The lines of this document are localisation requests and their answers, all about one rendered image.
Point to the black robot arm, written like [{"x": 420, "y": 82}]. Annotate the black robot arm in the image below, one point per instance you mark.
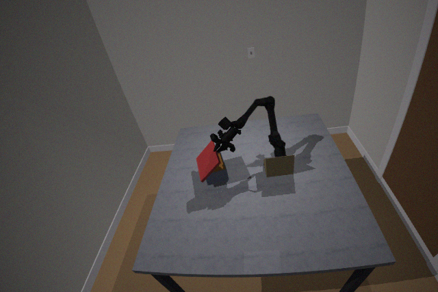
[{"x": 274, "y": 137}]

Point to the red box lid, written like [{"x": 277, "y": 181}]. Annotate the red box lid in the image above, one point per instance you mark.
[{"x": 207, "y": 161}]

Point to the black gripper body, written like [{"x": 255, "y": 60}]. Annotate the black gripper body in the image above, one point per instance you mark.
[{"x": 223, "y": 140}]

